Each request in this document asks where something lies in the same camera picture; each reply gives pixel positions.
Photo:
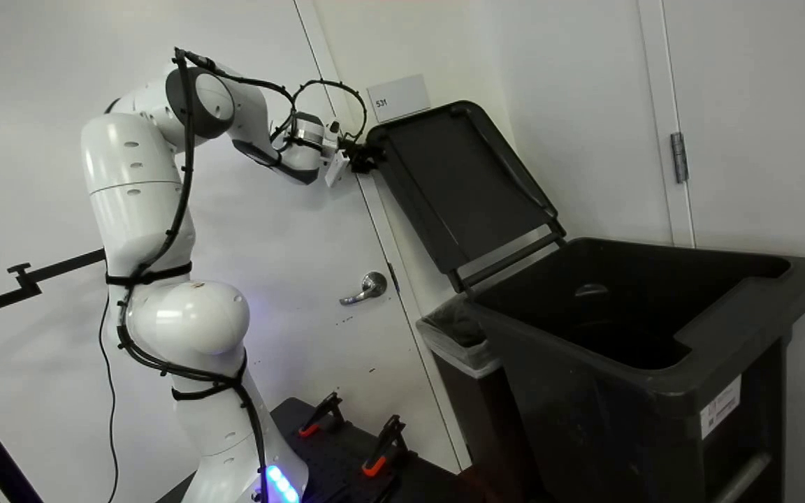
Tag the black bin lid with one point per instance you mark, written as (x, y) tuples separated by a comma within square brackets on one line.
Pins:
[(460, 192)]

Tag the grey door hinge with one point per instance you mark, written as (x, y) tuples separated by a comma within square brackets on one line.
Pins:
[(678, 157)]

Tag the white wall sign plate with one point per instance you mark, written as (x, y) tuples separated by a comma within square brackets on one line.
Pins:
[(403, 97)]

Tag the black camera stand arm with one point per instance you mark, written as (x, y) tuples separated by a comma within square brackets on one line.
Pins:
[(21, 283)]

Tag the large black trash bin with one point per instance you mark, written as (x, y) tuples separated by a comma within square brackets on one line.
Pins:
[(626, 374)]

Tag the small bin with grey rim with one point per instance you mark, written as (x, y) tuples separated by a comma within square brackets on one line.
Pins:
[(461, 352)]

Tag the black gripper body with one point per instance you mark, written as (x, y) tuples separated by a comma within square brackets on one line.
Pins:
[(359, 157)]

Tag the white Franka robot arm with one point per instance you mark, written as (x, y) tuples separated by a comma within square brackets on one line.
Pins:
[(187, 322)]

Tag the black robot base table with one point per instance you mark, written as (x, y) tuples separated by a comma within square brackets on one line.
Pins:
[(337, 465)]

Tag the white label on bin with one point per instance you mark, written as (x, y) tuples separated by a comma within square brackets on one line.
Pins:
[(720, 406)]

